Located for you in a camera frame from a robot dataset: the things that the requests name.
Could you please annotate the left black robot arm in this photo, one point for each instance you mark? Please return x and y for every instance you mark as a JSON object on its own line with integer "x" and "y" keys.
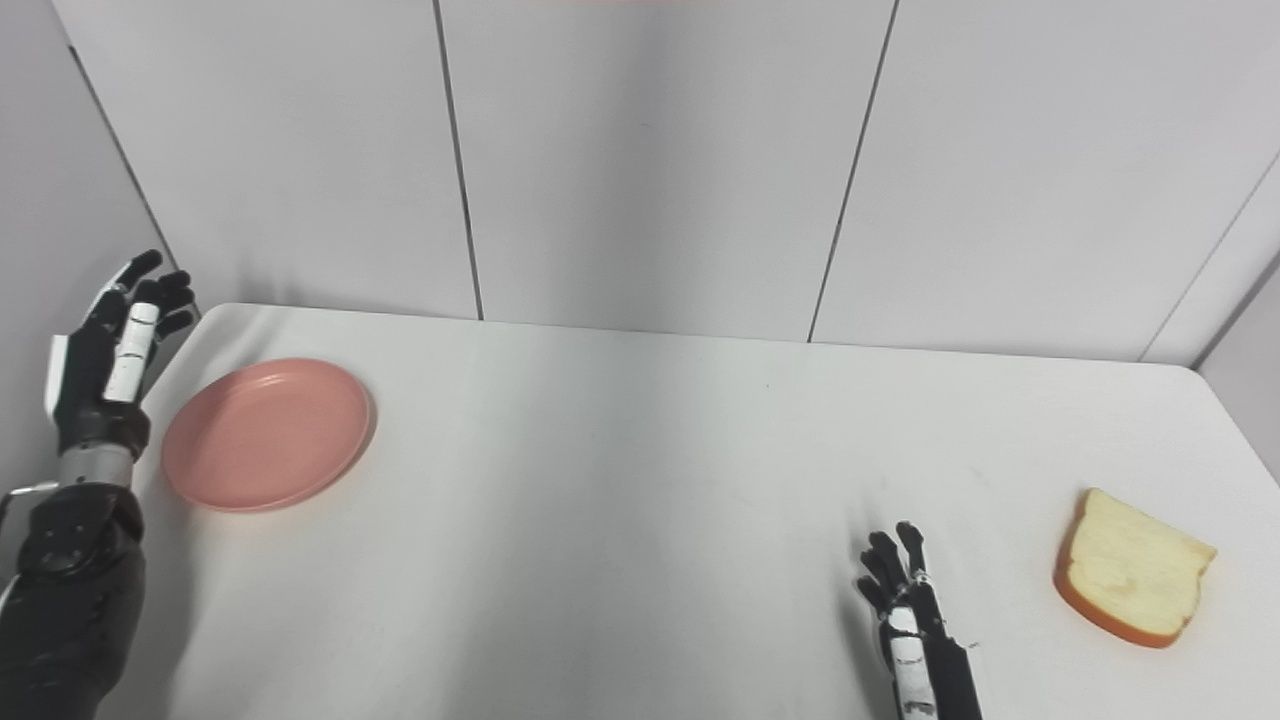
{"x": 70, "y": 600}

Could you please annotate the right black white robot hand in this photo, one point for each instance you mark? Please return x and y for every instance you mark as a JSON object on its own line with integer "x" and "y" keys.
{"x": 925, "y": 660}

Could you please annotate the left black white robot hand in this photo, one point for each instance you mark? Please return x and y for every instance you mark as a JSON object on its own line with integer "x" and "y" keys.
{"x": 90, "y": 385}

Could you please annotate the pink round plate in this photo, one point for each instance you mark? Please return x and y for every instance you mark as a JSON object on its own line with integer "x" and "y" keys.
{"x": 265, "y": 435}

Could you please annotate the slice of bread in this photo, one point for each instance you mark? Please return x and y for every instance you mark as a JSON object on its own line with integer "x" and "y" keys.
{"x": 1130, "y": 570}

